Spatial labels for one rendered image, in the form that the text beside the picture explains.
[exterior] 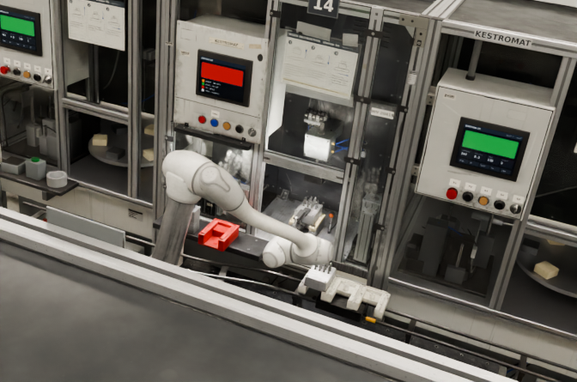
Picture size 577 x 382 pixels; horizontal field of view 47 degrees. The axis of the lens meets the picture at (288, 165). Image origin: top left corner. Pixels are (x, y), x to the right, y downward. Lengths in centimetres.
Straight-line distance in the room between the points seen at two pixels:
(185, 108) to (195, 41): 31
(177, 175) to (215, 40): 66
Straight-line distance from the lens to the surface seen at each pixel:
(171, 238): 247
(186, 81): 289
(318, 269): 283
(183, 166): 238
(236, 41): 273
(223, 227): 301
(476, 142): 254
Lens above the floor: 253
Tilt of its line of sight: 26 degrees down
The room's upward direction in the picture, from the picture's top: 7 degrees clockwise
